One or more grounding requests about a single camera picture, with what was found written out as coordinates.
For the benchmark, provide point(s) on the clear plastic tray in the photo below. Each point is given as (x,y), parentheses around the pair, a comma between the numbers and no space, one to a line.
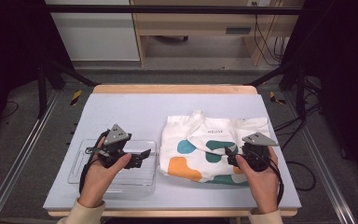
(143,177)

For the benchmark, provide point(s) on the black metal crossbar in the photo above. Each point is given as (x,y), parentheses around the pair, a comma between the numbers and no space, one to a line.
(167,10)

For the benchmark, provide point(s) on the aluminium floor rail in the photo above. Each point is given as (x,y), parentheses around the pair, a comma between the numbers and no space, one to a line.
(21,149)
(323,161)

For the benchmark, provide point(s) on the white cabinet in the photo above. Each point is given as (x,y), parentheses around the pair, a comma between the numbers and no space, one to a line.
(96,37)

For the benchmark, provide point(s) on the grey table mat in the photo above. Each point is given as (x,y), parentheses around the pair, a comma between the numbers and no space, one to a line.
(143,112)

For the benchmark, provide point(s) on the yellow black tape piece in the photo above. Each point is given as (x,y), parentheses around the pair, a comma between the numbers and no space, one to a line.
(76,97)
(273,97)

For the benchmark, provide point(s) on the dark curtain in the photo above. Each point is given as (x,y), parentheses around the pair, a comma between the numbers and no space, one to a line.
(12,46)
(341,62)

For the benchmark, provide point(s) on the white patterned tote bag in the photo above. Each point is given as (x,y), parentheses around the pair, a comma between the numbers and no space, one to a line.
(183,130)

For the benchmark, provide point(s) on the person's left hand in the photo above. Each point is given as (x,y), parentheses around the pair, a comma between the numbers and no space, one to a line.
(98,183)

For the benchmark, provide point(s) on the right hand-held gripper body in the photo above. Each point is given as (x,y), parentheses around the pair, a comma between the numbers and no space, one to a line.
(258,155)

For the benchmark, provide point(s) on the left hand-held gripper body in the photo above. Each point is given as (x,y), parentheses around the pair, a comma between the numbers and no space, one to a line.
(115,137)

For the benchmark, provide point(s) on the person's right hand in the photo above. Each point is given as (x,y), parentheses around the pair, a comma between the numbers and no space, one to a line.
(264,189)

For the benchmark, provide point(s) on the black metal stand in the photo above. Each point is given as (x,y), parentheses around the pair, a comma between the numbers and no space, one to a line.
(300,90)
(42,90)

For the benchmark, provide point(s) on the wooden desk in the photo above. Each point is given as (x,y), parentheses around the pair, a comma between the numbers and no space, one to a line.
(195,23)

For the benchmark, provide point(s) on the wooden table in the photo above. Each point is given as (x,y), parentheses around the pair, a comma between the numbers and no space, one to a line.
(174,89)

